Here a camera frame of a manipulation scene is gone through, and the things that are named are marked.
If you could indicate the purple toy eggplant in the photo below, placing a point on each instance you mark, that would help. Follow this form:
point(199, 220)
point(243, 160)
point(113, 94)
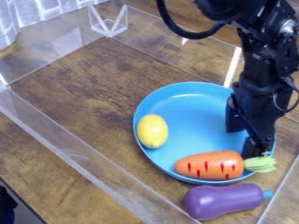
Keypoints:
point(207, 201)

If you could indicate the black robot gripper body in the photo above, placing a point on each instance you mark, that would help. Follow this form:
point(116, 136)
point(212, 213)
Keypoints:
point(262, 104)

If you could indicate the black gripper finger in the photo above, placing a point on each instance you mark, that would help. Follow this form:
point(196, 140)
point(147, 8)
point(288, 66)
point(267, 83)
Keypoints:
point(234, 122)
point(255, 149)

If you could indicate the blue plastic plate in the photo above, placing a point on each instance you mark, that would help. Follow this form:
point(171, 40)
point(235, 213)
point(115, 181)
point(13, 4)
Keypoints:
point(192, 108)

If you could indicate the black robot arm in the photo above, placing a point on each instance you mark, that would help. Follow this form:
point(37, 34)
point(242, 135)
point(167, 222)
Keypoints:
point(267, 28)

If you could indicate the clear acrylic enclosure wall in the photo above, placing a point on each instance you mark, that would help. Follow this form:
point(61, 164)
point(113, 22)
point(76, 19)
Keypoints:
point(45, 43)

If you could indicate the orange toy carrot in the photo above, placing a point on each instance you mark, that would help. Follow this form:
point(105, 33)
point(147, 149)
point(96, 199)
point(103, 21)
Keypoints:
point(222, 165)

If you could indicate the yellow toy lemon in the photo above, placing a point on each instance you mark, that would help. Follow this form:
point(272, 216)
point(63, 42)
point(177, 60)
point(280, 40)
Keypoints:
point(152, 131)

